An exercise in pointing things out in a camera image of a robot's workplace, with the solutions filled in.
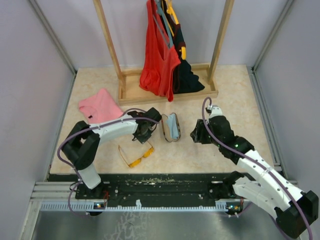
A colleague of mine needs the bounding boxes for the wooden clothes rack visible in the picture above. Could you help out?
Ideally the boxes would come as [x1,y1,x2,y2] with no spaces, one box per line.
[93,0,234,105]

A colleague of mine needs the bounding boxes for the pink folded t-shirt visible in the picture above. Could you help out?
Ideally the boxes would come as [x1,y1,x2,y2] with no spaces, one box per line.
[78,88,124,124]

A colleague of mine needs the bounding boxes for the red tank top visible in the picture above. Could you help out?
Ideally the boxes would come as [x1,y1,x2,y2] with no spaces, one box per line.
[139,0,181,102]

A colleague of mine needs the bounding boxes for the brown plaid glasses case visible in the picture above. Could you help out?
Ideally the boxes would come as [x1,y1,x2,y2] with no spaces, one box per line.
[161,112,181,143]

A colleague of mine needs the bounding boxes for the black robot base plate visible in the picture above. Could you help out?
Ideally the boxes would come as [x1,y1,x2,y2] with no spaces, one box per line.
[48,173,245,211]

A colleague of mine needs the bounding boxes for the grey clothes hanger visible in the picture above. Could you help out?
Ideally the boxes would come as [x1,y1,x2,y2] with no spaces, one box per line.
[151,0,174,49]

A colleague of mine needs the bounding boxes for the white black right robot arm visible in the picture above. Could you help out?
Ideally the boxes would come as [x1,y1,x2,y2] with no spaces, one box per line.
[190,115,319,240]

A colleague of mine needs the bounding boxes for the yellow sunglasses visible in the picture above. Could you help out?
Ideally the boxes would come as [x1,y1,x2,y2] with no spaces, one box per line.
[117,141,155,168]

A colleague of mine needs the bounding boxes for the yellow clothes hanger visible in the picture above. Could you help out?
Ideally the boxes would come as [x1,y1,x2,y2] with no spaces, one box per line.
[161,0,187,61]

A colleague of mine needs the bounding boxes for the small light blue cloth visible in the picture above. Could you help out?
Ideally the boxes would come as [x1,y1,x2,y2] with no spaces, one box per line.
[166,113,181,141]

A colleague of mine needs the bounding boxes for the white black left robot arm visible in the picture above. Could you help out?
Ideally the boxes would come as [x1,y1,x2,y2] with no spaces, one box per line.
[56,107,162,199]

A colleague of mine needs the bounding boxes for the dark navy garment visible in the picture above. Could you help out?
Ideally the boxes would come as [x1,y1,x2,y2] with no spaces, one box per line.
[172,14,206,95]

